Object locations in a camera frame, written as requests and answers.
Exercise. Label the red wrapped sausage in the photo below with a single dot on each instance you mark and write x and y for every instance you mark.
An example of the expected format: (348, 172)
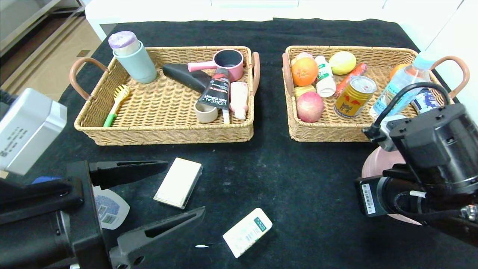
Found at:
(354, 71)

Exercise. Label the black plastic tool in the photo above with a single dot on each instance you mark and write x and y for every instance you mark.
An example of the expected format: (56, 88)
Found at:
(182, 74)

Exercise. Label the yellow green dish brush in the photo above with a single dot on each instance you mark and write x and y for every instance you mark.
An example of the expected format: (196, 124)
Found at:
(120, 93)

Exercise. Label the white shampoo bottle blue cap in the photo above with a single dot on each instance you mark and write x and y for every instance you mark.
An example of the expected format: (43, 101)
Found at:
(112, 209)

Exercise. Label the grey low shelf unit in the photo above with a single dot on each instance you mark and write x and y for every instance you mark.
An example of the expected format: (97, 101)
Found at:
(22, 22)

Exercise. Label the thin white stick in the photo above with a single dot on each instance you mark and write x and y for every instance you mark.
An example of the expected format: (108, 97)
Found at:
(226, 117)

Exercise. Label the black L'Oreal tube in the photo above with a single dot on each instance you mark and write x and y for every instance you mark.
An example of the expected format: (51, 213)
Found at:
(216, 92)

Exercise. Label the black table cloth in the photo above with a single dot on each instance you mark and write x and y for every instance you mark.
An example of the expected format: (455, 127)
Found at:
(261, 168)

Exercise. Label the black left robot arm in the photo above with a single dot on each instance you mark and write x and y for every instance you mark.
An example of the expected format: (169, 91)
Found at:
(30, 239)

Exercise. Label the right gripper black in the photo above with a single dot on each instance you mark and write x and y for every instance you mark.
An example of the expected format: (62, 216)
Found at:
(367, 198)

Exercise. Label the small yellow pudding cup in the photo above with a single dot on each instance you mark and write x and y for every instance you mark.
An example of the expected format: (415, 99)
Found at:
(303, 89)

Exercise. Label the yellow lemon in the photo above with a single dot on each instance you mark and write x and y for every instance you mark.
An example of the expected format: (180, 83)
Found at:
(341, 62)

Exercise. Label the orange fruit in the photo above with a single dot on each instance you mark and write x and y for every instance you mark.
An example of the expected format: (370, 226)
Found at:
(397, 71)
(304, 71)

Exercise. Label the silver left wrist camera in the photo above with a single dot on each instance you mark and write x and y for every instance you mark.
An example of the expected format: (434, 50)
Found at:
(30, 130)

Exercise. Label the white low bench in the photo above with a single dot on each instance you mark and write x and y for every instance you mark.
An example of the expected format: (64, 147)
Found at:
(168, 11)

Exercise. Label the gold drink can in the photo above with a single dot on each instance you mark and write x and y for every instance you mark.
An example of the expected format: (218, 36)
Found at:
(353, 101)

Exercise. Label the white yogurt drink bottle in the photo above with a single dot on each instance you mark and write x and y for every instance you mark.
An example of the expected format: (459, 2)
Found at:
(325, 83)

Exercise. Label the pink bowl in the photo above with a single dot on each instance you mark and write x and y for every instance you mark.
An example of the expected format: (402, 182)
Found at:
(381, 164)

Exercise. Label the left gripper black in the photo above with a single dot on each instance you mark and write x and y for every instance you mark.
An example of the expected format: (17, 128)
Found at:
(88, 213)

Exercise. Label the small beige cup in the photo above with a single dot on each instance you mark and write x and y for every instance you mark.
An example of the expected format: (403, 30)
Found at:
(204, 116)

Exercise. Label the flat white cardboard box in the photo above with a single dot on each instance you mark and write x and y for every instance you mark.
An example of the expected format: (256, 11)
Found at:
(178, 183)

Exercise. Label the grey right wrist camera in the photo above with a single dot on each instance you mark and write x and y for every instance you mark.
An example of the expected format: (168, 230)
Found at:
(388, 140)

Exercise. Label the teal plastic cup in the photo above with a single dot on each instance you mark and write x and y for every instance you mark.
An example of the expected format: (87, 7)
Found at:
(139, 66)

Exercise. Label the small pink fruit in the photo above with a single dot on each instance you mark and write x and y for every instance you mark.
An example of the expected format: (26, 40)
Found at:
(303, 55)

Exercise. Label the red peach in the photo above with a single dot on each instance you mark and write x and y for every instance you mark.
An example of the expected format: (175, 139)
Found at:
(310, 107)

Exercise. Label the clear water bottle blue cap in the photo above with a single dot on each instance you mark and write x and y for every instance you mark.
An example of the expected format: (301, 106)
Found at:
(405, 76)

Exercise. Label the dark blue round jar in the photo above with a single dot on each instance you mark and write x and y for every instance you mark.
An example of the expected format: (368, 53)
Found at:
(425, 101)

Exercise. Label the purple capped beige container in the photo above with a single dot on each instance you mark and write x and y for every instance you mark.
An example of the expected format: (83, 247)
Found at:
(123, 40)

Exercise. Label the small pink bottle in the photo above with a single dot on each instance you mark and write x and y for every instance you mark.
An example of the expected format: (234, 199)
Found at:
(238, 96)

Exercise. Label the white box green label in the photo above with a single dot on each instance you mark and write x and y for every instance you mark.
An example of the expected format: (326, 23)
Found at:
(246, 232)

